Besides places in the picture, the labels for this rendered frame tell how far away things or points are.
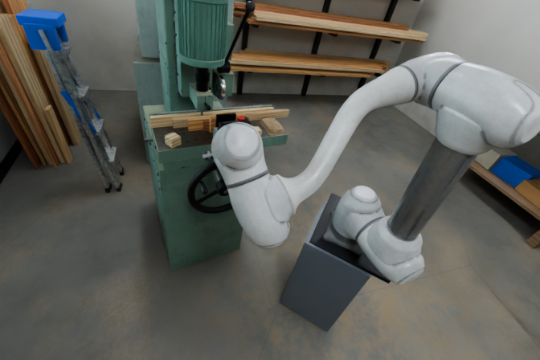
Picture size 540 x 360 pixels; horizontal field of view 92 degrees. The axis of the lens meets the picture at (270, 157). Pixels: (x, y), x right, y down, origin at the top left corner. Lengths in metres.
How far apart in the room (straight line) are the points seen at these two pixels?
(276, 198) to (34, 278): 1.64
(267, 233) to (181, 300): 1.20
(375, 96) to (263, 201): 0.38
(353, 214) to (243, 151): 0.70
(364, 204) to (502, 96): 0.59
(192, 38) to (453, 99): 0.82
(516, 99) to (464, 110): 0.09
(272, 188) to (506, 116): 0.49
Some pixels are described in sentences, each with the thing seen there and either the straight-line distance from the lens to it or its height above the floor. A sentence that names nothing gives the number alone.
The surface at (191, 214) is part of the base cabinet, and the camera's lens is 1.41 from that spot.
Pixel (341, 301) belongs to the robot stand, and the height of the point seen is 0.33.
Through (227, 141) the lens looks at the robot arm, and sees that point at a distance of 0.51.
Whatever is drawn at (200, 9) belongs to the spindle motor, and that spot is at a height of 1.39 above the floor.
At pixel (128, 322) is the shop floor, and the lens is 1.72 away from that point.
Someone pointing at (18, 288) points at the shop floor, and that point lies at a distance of 2.01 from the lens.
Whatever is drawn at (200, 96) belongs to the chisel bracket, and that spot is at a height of 1.07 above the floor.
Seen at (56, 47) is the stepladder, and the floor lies 1.03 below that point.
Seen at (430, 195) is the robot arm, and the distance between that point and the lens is 0.87.
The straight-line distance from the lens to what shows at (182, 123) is 1.24.
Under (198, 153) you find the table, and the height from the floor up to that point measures 0.86.
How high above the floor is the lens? 1.57
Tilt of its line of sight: 37 degrees down
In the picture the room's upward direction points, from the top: 12 degrees clockwise
